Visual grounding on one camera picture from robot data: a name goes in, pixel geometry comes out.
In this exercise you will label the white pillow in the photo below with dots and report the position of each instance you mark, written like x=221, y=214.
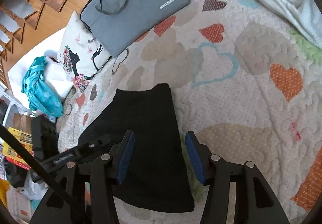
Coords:
x=55, y=75

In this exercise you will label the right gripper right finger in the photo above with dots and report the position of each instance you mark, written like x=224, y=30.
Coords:
x=255, y=201

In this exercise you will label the white printed cushion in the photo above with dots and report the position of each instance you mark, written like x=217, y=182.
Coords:
x=81, y=54

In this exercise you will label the black pants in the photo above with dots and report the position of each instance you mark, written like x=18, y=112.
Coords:
x=157, y=176

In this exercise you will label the heart pattern quilt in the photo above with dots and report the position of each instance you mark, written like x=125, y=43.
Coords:
x=242, y=78

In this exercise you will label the yellow red box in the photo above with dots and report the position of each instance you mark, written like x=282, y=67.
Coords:
x=25, y=155

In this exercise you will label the grey laptop bag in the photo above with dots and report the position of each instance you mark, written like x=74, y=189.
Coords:
x=118, y=23

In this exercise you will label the teal patterned cloth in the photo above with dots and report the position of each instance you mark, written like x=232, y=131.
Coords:
x=40, y=96

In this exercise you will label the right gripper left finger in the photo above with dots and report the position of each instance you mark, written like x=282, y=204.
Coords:
x=90, y=187

